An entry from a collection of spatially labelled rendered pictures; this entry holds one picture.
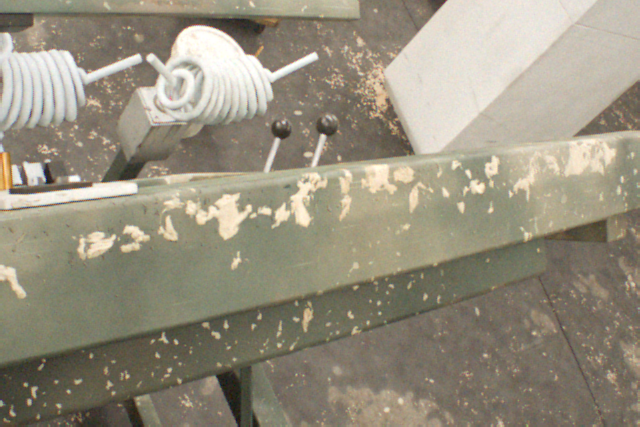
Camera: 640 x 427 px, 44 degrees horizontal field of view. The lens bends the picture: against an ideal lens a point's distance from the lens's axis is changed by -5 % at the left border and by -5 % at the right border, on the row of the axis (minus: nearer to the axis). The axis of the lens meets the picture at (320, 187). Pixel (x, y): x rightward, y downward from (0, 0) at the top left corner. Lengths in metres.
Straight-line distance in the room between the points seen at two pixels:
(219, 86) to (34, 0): 0.21
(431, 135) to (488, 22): 0.61
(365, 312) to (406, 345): 2.38
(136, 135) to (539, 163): 1.37
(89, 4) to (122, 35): 2.93
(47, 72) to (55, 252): 0.18
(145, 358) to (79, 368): 0.07
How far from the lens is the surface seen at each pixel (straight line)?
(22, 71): 0.68
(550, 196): 0.93
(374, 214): 0.72
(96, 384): 0.82
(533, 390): 3.78
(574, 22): 3.46
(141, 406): 2.52
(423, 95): 3.99
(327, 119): 1.35
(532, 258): 1.27
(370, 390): 3.19
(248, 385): 1.85
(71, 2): 0.66
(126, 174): 2.27
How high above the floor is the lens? 2.39
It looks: 42 degrees down
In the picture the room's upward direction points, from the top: 43 degrees clockwise
